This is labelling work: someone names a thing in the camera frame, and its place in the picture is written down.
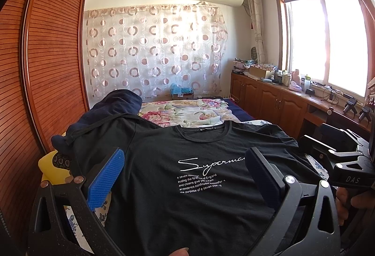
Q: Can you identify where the person's right hand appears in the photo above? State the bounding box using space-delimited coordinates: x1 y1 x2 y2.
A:
336 187 375 226

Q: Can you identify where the cardboard box on cabinet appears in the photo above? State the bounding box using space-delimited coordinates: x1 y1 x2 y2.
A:
249 66 274 79

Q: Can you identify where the blue white floral sheet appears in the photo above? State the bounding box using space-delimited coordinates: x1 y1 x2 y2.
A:
64 119 331 254

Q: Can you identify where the wooden low cabinet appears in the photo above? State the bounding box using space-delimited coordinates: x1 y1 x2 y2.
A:
230 73 371 139

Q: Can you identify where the sheer circle pattern curtain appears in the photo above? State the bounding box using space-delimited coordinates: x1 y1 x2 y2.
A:
83 3 228 104

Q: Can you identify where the black printed t-shirt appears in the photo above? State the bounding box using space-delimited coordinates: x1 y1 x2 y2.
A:
65 115 320 255

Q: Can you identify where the yellow folded blanket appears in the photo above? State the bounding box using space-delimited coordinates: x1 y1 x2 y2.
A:
38 150 71 185

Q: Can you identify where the beige side curtain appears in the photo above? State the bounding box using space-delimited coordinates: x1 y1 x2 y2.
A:
248 0 267 64

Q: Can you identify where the navy folded blanket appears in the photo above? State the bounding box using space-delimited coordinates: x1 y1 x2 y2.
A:
51 89 142 152

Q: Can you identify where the pink figurine on cabinet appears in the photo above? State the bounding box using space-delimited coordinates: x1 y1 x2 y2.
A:
289 69 302 92

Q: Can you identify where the navy bed cover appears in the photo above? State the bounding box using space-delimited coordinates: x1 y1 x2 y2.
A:
223 99 255 122

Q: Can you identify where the wooden framed window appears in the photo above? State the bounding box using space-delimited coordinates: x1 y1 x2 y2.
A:
277 0 374 101

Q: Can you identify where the pink floral quilt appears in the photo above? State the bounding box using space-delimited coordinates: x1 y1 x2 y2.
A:
139 99 240 128

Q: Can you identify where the wooden louvered wardrobe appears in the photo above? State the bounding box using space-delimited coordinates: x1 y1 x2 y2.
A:
1 0 88 250

